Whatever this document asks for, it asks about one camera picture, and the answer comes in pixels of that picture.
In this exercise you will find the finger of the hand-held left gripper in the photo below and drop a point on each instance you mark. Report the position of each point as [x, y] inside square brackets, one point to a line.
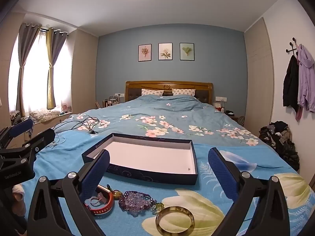
[43, 137]
[21, 127]

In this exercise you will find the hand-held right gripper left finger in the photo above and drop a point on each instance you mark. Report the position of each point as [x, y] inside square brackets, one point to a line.
[94, 175]

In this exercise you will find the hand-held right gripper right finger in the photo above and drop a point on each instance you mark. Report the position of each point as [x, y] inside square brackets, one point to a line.
[221, 174]

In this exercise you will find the red smart watch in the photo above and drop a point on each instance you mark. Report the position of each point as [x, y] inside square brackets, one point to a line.
[105, 208]

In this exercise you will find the dark blue shallow box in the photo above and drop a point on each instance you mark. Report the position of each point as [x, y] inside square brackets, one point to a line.
[147, 154]

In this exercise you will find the amber bangle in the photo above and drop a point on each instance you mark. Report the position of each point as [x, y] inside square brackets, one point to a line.
[174, 230]

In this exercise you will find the person's left hand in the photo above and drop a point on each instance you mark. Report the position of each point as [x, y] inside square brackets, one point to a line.
[19, 199]

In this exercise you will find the pile of white clothes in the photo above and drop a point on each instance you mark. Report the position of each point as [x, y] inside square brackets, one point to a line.
[45, 115]

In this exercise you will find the blue flower print blanket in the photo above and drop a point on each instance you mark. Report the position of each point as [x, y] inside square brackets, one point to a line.
[64, 157]

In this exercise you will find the small pink fan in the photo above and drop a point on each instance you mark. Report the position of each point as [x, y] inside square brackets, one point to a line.
[65, 108]

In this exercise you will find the pile of dark clothes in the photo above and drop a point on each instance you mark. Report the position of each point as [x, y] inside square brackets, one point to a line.
[280, 142]

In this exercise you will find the yellow and grey curtain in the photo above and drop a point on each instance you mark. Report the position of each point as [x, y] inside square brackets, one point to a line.
[53, 66]

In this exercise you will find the nightstand clutter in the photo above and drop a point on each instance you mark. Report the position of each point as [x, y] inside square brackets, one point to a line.
[110, 102]

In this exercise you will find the beige tall cabinet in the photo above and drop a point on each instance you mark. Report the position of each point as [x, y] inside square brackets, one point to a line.
[85, 73]

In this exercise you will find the blue floral duvet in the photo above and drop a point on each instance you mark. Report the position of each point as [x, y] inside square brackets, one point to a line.
[172, 110]

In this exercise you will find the spotted pillow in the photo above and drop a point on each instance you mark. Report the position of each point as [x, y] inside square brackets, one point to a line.
[183, 91]
[152, 92]

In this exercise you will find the beige wardrobe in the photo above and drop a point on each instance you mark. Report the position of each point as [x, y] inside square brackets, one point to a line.
[258, 78]

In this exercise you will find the wooden headboard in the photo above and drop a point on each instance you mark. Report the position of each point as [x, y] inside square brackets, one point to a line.
[169, 84]

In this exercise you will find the black jacket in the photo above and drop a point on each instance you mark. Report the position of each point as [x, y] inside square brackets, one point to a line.
[290, 83]

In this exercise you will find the framed green flower picture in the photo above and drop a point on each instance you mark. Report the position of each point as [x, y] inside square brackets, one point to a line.
[187, 51]

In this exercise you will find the purple jacket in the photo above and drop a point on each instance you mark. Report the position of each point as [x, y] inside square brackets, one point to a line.
[306, 78]

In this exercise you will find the framed pink flower picture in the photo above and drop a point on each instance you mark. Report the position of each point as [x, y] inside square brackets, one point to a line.
[145, 53]

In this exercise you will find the framed white flower picture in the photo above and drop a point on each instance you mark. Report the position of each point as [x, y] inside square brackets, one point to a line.
[165, 51]

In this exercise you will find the white wall socket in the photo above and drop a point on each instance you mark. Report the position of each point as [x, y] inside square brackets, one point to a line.
[221, 99]
[119, 95]

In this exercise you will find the black wall coat rack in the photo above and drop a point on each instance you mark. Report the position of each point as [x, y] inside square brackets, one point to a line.
[292, 44]

